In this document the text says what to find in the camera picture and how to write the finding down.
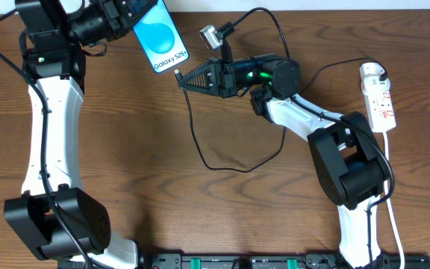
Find black USB charging cable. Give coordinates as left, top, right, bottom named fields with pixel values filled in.
left=174, top=57, right=389, bottom=174

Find blue Samsung Galaxy smartphone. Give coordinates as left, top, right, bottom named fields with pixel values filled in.
left=133, top=0, right=190, bottom=73

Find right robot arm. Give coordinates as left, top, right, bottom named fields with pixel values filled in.
left=175, top=43, right=394, bottom=268

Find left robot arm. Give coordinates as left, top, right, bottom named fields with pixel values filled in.
left=4, top=0, right=155, bottom=268

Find white power strip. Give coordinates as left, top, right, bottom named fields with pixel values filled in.
left=361, top=75, right=396, bottom=133

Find white USB wall charger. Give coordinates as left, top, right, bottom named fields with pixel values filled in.
left=360, top=62, right=388, bottom=82

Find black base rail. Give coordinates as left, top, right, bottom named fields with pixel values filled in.
left=138, top=250, right=430, bottom=269

